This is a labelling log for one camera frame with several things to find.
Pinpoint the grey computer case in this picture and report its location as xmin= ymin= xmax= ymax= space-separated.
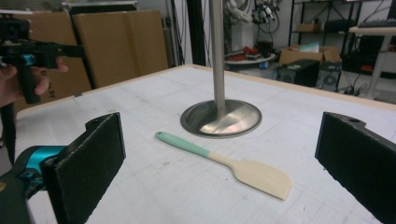
xmin=317 ymin=61 xmax=343 ymax=92

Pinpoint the large flat cardboard box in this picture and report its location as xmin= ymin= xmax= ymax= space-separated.
xmin=12 ymin=11 xmax=93 ymax=114
xmin=71 ymin=9 xmax=170 ymax=90

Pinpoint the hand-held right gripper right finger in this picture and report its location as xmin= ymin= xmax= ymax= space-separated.
xmin=314 ymin=111 xmax=396 ymax=224

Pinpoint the small cardboard box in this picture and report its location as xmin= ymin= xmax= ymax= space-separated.
xmin=297 ymin=21 xmax=322 ymax=34

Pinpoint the black metal shelf rack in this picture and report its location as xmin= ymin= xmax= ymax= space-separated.
xmin=288 ymin=0 xmax=363 ymax=76

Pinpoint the black stand leg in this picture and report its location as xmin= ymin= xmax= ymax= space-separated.
xmin=0 ymin=102 xmax=17 ymax=166

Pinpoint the open cardboard box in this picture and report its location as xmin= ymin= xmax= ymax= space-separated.
xmin=278 ymin=44 xmax=343 ymax=66

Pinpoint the white desk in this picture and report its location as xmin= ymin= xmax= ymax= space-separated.
xmin=348 ymin=25 xmax=396 ymax=101

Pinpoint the green-handled cream spatula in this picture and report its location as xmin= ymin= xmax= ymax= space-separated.
xmin=155 ymin=131 xmax=292 ymax=202

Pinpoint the round white table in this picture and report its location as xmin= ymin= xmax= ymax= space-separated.
xmin=223 ymin=52 xmax=277 ymax=67

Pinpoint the black computer case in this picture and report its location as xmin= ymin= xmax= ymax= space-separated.
xmin=276 ymin=59 xmax=321 ymax=89

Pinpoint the metal stand with round base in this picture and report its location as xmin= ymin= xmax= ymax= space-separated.
xmin=179 ymin=0 xmax=263 ymax=140

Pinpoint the black vertical post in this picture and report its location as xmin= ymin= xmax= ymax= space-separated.
xmin=186 ymin=0 xmax=207 ymax=67

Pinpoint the black keyboard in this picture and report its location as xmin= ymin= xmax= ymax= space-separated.
xmin=358 ymin=19 xmax=396 ymax=29

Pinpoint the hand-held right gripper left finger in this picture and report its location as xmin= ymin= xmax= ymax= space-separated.
xmin=40 ymin=111 xmax=127 ymax=224

